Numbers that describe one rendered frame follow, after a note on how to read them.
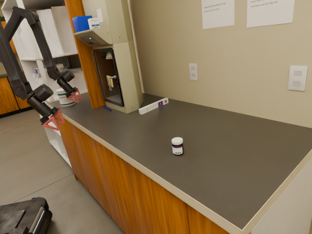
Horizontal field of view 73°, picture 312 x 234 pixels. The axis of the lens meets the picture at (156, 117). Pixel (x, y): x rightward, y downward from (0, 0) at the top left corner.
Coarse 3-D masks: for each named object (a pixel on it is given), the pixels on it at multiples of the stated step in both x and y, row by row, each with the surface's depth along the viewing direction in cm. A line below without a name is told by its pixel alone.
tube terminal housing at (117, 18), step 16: (96, 0) 130; (112, 0) 126; (96, 16) 136; (112, 16) 128; (128, 16) 145; (112, 32) 130; (128, 32) 141; (96, 48) 152; (112, 48) 134; (128, 48) 139; (128, 64) 141; (128, 80) 144; (128, 96) 146; (128, 112) 149
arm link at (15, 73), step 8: (0, 16) 98; (0, 24) 95; (0, 32) 94; (0, 40) 94; (8, 40) 98; (0, 48) 95; (8, 48) 97; (0, 56) 97; (8, 56) 97; (8, 64) 98; (16, 64) 100; (8, 72) 99; (16, 72) 100; (16, 80) 100; (24, 80) 103; (16, 88) 101; (24, 88) 102
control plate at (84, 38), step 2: (86, 36) 136; (88, 36) 134; (90, 36) 132; (80, 38) 145; (82, 38) 143; (84, 38) 141; (86, 38) 139; (88, 38) 137; (92, 38) 134; (84, 40) 145; (86, 40) 143; (88, 40) 142; (90, 40) 140; (92, 40) 138; (94, 40) 136; (96, 40) 134; (86, 42) 147; (88, 42) 145; (98, 42) 136; (88, 44) 149; (90, 44) 147; (92, 44) 145; (94, 44) 143; (96, 44) 141; (98, 44) 139; (100, 44) 137
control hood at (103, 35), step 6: (90, 30) 124; (96, 30) 123; (102, 30) 125; (108, 30) 128; (78, 36) 143; (84, 36) 138; (96, 36) 128; (102, 36) 126; (108, 36) 128; (84, 42) 149; (102, 42) 133; (108, 42) 129
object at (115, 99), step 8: (104, 48) 139; (96, 56) 153; (104, 56) 143; (112, 56) 134; (104, 64) 147; (112, 64) 138; (104, 72) 151; (112, 72) 142; (104, 80) 156; (112, 80) 146; (104, 88) 160; (112, 88) 150; (120, 88) 142; (104, 96) 165; (112, 96) 154; (120, 96) 144; (120, 104) 149
